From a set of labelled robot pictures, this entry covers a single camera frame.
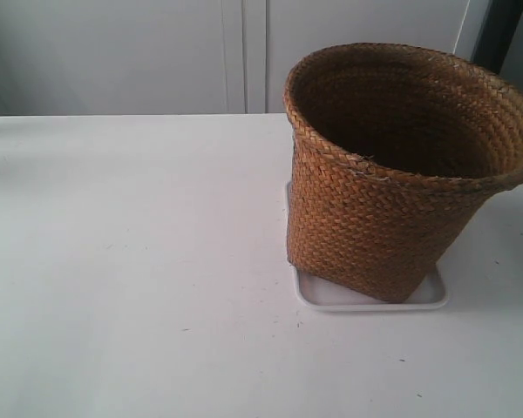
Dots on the white cabinet doors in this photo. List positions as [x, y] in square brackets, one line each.
[178, 57]

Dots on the white rectangular plastic tray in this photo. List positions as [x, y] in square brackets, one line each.
[326, 296]

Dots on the dark vertical post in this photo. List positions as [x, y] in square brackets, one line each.
[496, 34]

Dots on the brown woven wicker basket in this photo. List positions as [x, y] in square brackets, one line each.
[395, 148]

